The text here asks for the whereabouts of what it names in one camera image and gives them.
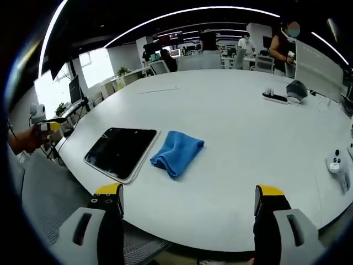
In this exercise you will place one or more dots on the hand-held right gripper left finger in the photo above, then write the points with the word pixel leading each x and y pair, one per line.
pixel 91 229

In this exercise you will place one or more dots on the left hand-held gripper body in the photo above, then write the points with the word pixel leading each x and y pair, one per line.
pixel 37 113

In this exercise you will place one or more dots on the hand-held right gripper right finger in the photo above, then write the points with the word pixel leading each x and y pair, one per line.
pixel 284 229

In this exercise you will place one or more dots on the black tablet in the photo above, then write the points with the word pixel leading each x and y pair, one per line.
pixel 121 153

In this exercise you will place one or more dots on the blue cleaning cloth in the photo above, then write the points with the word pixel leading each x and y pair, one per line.
pixel 176 151

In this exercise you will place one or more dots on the potted green plant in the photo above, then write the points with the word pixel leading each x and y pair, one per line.
pixel 123 71
pixel 59 109

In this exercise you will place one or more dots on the black monitor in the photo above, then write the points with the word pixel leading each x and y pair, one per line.
pixel 75 89

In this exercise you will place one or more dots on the white hand-held device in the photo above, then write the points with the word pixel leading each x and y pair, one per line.
pixel 338 168

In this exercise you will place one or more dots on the white office chair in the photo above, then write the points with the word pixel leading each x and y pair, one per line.
pixel 264 63
pixel 158 67
pixel 239 58

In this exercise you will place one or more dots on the black and white power strip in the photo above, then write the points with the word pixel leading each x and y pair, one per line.
pixel 274 95

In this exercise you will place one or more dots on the large white monitor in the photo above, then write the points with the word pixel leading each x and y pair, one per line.
pixel 317 69

